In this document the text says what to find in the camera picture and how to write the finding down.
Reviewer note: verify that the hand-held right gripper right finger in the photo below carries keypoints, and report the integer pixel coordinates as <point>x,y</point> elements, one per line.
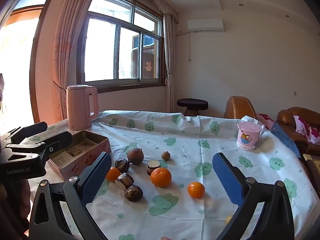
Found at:
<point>227,177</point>

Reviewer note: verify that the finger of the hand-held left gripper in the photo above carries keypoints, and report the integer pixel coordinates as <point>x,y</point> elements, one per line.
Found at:
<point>30,131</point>
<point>57,140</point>

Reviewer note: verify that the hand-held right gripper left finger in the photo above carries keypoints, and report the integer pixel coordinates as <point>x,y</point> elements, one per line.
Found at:
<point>96,177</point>

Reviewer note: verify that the small orange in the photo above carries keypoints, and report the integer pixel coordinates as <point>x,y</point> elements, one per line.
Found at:
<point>113,174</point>
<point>196,190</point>

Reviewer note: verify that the pink tin box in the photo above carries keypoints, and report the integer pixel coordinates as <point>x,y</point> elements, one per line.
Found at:
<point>75,166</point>

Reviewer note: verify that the dark foil chocolate ball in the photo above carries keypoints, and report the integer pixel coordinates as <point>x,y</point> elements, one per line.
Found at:
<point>122,165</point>

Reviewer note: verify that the brown half piece beige face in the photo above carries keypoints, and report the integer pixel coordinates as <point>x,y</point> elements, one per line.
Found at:
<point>124,181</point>

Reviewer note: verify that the large brown round fruit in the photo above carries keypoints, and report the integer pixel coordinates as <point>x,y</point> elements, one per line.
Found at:
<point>135,156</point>

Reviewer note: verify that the brown disc beige top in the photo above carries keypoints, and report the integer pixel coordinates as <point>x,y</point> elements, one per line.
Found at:
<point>153,167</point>

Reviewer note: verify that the large orange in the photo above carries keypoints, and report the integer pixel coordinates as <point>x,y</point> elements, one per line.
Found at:
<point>161,177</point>

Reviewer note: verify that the small brown round fruit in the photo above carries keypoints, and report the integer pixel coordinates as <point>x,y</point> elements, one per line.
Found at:
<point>165,155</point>

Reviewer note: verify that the pink electric kettle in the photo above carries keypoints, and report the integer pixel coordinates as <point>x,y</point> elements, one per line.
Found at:
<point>78,107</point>

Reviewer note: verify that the small yellow object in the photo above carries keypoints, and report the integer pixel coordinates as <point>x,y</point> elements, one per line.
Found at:
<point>228,219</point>

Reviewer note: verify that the pink cartoon print cup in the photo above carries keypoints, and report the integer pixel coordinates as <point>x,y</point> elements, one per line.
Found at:
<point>248,136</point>

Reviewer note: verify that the pink floral cloth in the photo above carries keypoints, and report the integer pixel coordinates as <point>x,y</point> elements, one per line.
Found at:
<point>265,120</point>

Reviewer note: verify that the brown leather armchair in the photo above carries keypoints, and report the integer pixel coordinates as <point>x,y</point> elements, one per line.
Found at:
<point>238,107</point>

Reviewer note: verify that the blue plaid cloth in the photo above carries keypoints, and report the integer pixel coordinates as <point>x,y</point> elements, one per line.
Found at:
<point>285,135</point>

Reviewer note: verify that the dark round stool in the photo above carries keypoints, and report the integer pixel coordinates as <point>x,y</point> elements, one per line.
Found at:
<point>192,103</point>

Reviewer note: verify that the brown leather sofa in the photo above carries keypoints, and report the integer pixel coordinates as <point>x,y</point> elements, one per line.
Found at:
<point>285,118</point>

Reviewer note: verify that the dark wooden furniture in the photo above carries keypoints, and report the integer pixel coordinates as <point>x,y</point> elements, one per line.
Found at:
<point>313,170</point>

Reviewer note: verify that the pink floral blanket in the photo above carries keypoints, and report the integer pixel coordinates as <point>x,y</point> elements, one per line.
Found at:
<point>306,127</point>

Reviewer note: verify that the long pink floral curtain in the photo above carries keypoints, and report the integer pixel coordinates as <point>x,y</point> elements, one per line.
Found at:
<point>67,42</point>

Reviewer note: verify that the pale paper window decoration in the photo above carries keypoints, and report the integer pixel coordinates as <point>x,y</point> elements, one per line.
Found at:
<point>149,66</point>

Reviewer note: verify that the narrow pale curtain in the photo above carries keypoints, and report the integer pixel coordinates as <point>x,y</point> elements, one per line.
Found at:
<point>170,62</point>

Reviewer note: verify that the white air conditioner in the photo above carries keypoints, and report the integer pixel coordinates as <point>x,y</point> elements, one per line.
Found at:
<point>205,25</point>

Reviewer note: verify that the wooden frame glass door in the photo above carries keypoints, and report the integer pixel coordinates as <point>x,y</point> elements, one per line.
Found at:
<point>17,67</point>

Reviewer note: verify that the wooden frame sliding window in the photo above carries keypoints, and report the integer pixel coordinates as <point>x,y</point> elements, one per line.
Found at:
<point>105,50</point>

